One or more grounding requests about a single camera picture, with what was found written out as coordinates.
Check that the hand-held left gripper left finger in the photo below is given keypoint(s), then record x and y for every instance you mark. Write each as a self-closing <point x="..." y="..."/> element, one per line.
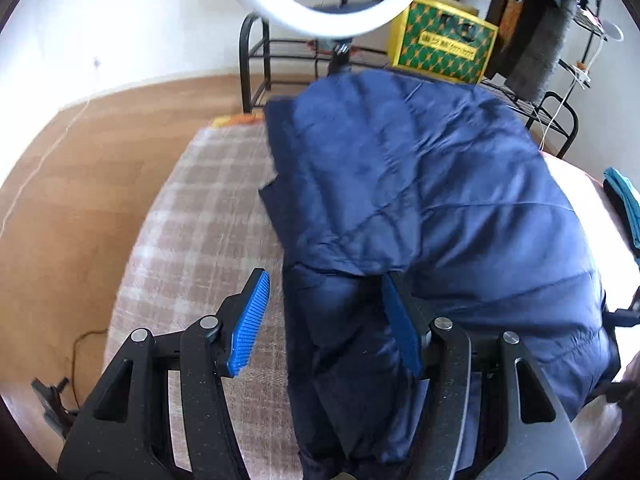
<point x="247" y="327"/>

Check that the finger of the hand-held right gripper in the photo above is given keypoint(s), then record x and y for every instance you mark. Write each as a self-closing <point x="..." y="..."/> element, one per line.
<point x="627" y="312"/>

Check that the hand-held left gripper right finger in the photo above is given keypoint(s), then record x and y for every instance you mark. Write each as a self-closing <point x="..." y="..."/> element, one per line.
<point x="405" y="327"/>

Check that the navy blue puffer jacket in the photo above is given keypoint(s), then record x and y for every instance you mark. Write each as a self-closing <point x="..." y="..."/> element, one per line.
<point x="425" y="200"/>

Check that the turquoise cloth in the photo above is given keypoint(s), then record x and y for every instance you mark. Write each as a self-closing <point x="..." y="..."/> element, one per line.
<point x="627" y="205"/>

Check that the pink plaid bed blanket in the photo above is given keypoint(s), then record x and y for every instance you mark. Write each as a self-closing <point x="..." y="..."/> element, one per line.
<point x="200" y="220"/>

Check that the black clamp holder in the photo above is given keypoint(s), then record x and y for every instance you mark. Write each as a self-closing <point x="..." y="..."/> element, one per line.
<point x="52" y="405"/>

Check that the black metal rack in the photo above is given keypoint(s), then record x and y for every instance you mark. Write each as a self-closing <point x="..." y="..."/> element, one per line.
<point x="255" y="60"/>

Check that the black tripod stand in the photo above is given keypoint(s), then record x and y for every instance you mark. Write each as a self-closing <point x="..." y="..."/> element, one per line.
<point x="340" y="57"/>

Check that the white clip lamp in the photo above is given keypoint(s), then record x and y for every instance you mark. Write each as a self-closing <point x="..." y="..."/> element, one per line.
<point x="612" y="30"/>

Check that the grey knit hanging garment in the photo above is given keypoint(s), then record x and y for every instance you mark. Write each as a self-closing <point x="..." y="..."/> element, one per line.
<point x="542" y="40"/>

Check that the yellow green patterned box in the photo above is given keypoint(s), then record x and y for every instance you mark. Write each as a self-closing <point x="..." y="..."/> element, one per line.
<point x="442" y="42"/>

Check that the orange hanging garment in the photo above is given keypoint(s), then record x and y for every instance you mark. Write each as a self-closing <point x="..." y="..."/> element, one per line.
<point x="507" y="15"/>

